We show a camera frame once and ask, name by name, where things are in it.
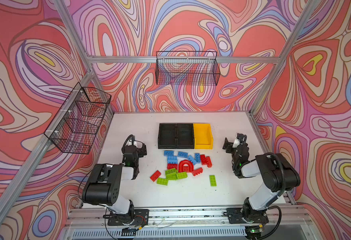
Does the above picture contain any lone green lego brick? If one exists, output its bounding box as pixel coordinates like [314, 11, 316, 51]
[209, 175, 217, 187]

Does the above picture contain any blue lego brick diagonal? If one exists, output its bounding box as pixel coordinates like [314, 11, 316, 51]
[187, 155, 197, 166]

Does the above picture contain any red lego brick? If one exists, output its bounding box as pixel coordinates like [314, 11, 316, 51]
[167, 164, 178, 170]
[200, 155, 212, 168]
[150, 170, 161, 182]
[192, 168, 203, 177]

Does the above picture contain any green lego brick top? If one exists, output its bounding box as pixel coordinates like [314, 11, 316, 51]
[165, 168, 178, 181]

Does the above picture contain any left wire basket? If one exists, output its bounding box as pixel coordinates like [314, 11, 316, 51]
[44, 83, 111, 155]

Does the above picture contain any black bin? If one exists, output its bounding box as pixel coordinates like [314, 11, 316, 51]
[158, 123, 176, 149]
[176, 123, 194, 149]

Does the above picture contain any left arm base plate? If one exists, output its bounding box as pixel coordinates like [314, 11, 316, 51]
[103, 209, 149, 227]

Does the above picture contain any blue lego brick top left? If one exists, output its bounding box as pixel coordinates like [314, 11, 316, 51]
[164, 150, 174, 156]

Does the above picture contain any green lego brick left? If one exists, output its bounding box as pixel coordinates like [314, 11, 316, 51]
[156, 178, 169, 186]

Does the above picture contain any blue lego brick stacked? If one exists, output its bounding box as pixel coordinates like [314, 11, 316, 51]
[167, 156, 178, 164]

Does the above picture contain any wire basket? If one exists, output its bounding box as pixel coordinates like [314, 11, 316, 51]
[44, 83, 111, 155]
[155, 51, 221, 86]

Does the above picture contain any back wire basket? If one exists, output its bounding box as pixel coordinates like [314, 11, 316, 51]
[155, 51, 221, 86]

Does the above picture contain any yellow plastic bin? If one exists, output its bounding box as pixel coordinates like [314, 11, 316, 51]
[193, 124, 213, 150]

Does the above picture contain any blue lego brick middle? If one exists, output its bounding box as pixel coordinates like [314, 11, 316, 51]
[177, 151, 188, 159]

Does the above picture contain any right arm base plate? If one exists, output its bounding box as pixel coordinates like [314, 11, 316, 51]
[223, 208, 269, 225]

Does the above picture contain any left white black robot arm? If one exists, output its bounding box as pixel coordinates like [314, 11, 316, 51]
[81, 140, 147, 226]

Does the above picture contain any green lego brick right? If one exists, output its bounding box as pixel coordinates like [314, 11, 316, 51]
[176, 172, 187, 180]

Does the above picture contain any middle black bin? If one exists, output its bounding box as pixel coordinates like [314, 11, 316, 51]
[176, 123, 194, 149]

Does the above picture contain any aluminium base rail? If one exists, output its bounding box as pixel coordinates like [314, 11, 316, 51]
[58, 205, 321, 240]

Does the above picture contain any blue lego brick right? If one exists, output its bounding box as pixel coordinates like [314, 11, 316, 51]
[194, 153, 201, 163]

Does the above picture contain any red arch lego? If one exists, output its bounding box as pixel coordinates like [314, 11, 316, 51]
[178, 160, 194, 173]

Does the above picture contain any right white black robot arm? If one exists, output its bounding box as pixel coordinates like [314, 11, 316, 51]
[222, 134, 300, 224]

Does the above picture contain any left black bin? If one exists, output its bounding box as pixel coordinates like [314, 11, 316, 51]
[158, 123, 176, 149]

